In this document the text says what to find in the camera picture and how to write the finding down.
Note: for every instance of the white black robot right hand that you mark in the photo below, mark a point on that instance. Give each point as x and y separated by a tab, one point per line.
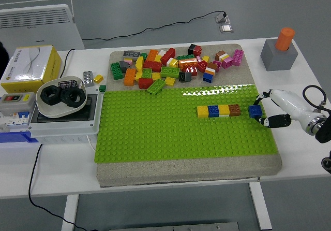
292	104

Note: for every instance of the blue square brick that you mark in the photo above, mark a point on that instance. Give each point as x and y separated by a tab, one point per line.
255	111
213	111

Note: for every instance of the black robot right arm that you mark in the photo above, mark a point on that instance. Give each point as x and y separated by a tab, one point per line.
323	133

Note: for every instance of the green studded baseplate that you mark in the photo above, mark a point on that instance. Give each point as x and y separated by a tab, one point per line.
155	127

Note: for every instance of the grey cube block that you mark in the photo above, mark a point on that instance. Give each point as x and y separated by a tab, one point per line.
278	58

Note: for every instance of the brown square brick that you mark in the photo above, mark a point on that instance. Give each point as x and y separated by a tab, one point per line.
234	109

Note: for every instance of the orange cylinder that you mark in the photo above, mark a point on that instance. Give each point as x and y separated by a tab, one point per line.
284	39

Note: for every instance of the yellow square brick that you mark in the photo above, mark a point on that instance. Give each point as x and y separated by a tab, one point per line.
223	110
202	112
169	81

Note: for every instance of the magenta long brick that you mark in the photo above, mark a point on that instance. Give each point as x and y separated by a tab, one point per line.
238	57

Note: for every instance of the brown white blue brick stack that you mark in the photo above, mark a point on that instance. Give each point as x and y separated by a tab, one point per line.
209	73

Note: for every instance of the closed floor socket plate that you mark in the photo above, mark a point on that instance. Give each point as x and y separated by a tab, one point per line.
225	29

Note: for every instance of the red white brick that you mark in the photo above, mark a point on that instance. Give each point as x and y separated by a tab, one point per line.
191	71

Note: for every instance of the white table leg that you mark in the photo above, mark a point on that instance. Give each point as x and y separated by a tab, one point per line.
69	213
259	207

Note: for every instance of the open floor socket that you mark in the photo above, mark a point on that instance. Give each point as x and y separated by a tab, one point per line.
223	19

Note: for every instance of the dark grey brick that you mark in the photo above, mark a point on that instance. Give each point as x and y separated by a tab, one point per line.
185	77

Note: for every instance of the orange glossy long brick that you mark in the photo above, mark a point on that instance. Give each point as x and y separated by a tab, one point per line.
188	63

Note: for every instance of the black small brick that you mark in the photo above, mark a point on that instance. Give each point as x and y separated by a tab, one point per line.
191	48

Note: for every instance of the dark green flat brick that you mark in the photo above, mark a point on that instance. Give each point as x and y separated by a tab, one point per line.
184	56

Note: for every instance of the lime green long brick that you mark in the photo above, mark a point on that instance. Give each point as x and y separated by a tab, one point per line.
169	71
156	86

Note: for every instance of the grey-brown mat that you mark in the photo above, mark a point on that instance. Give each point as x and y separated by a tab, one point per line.
181	172

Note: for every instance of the red long brick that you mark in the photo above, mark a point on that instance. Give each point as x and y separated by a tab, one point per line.
152	65
168	55

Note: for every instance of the lime green square brick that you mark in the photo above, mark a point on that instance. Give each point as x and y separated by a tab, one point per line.
146	73

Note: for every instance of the small dark green brick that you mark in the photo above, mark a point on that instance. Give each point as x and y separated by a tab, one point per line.
102	88
143	55

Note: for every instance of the yellow rounded brick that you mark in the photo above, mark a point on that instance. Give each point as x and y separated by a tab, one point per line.
139	63

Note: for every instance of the grey flat long brick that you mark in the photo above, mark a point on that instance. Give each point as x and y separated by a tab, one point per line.
131	54

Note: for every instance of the pink white yellow small brick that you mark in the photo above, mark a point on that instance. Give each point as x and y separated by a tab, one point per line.
128	61

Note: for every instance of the grey sloped brick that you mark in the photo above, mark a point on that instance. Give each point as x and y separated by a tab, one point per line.
125	66

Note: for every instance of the dark green long brick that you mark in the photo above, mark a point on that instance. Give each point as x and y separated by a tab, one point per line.
116	71

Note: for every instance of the large black hex nut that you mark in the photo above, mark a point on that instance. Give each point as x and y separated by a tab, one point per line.
77	99
45	96

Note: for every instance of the small black terminal block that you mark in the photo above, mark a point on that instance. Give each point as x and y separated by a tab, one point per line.
67	83

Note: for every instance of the white bowl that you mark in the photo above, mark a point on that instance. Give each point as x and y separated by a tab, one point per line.
57	110

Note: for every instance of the white panel heater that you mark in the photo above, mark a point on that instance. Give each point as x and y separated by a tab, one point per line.
38	31

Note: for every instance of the yellow white carton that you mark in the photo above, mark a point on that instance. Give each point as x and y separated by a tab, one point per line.
29	68

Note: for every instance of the white circuit breaker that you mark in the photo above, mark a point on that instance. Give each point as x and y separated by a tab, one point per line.
14	119

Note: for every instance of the person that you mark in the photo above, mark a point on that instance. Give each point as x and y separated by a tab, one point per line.
3	53

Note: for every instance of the white electrical enclosure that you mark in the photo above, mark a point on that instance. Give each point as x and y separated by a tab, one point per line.
64	128

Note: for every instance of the grey push-button switch box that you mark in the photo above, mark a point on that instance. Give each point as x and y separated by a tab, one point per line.
16	103

